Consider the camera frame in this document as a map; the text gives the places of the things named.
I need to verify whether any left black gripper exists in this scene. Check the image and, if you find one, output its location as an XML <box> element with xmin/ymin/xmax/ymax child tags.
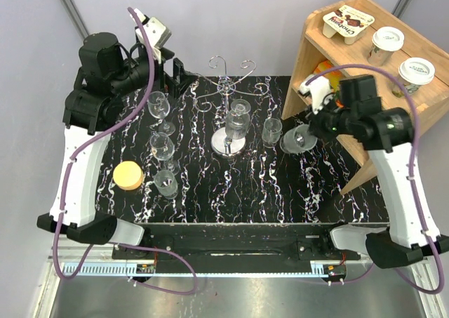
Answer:
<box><xmin>110</xmin><ymin>45</ymin><xmax>199</xmax><ymax>98</ymax></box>

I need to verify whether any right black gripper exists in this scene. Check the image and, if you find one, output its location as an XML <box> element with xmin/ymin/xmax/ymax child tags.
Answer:
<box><xmin>305</xmin><ymin>94</ymin><xmax>358</xmax><ymax>145</ymax></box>

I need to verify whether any chrome wine glass rack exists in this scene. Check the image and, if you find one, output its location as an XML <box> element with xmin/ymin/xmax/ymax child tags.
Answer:
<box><xmin>202</xmin><ymin>74</ymin><xmax>269</xmax><ymax>159</ymax></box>

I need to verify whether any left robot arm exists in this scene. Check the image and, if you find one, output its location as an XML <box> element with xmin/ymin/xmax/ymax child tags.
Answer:
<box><xmin>36</xmin><ymin>32</ymin><xmax>152</xmax><ymax>258</ymax></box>

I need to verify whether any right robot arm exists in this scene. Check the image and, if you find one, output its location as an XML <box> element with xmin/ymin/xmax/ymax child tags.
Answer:
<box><xmin>300</xmin><ymin>75</ymin><xmax>448</xmax><ymax>269</ymax></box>

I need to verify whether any far clear wine glass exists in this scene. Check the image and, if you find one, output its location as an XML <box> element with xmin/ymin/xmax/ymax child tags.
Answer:
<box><xmin>147</xmin><ymin>91</ymin><xmax>175</xmax><ymax>135</ymax></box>

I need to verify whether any clear wine glass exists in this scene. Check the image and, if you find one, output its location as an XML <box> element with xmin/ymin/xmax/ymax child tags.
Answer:
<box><xmin>149</xmin><ymin>132</ymin><xmax>180</xmax><ymax>175</ymax></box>
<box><xmin>147</xmin><ymin>91</ymin><xmax>175</xmax><ymax>135</ymax></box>

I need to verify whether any middle clear wine glass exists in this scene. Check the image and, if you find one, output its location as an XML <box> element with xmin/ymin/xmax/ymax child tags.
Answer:
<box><xmin>149</xmin><ymin>132</ymin><xmax>180</xmax><ymax>175</ymax></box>

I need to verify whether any colourful sponge pack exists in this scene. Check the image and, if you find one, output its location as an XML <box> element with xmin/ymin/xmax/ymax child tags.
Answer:
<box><xmin>305</xmin><ymin>59</ymin><xmax>343</xmax><ymax>103</ymax></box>

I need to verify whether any wooden shelf unit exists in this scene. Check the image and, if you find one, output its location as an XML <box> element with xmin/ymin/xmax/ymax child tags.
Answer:
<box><xmin>281</xmin><ymin>0</ymin><xmax>449</xmax><ymax>196</ymax></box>

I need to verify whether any left ribbed glass goblet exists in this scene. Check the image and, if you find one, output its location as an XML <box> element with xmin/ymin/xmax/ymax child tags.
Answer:
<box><xmin>154</xmin><ymin>170</ymin><xmax>178</xmax><ymax>199</ymax></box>

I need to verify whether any near paper coffee cup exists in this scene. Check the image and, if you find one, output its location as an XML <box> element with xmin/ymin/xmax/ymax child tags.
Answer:
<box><xmin>396</xmin><ymin>57</ymin><xmax>436</xmax><ymax>95</ymax></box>

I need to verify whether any paper coffee cup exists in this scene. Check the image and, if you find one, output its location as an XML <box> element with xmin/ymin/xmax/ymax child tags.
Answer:
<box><xmin>396</xmin><ymin>57</ymin><xmax>436</xmax><ymax>95</ymax></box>
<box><xmin>367</xmin><ymin>26</ymin><xmax>405</xmax><ymax>67</ymax></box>

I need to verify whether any far paper coffee cup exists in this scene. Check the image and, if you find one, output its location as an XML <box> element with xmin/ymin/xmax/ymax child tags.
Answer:
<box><xmin>367</xmin><ymin>26</ymin><xmax>405</xmax><ymax>67</ymax></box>

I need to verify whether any chocolate yogurt cup pack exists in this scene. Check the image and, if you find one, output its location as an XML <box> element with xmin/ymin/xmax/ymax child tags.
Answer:
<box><xmin>322</xmin><ymin>5</ymin><xmax>375</xmax><ymax>45</ymax></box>

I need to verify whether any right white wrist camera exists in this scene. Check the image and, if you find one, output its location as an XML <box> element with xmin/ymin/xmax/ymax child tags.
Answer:
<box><xmin>299</xmin><ymin>74</ymin><xmax>333</xmax><ymax>114</ymax></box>

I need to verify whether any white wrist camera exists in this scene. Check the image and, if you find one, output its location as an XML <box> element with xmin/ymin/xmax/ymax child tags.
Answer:
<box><xmin>299</xmin><ymin>74</ymin><xmax>333</xmax><ymax>114</ymax></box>
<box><xmin>133</xmin><ymin>8</ymin><xmax>172</xmax><ymax>65</ymax></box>

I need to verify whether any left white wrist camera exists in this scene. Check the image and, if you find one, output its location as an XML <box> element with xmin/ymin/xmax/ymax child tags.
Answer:
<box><xmin>133</xmin><ymin>8</ymin><xmax>172</xmax><ymax>65</ymax></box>

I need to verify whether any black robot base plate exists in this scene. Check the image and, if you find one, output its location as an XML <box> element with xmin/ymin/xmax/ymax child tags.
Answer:
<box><xmin>143</xmin><ymin>223</ymin><xmax>372</xmax><ymax>277</ymax></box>

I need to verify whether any aluminium rail frame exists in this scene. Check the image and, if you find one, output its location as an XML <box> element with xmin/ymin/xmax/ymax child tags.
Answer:
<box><xmin>34</xmin><ymin>235</ymin><xmax>449</xmax><ymax>318</ymax></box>

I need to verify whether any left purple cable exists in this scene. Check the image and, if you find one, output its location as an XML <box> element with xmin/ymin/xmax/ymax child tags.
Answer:
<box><xmin>51</xmin><ymin>6</ymin><xmax>201</xmax><ymax>295</ymax></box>

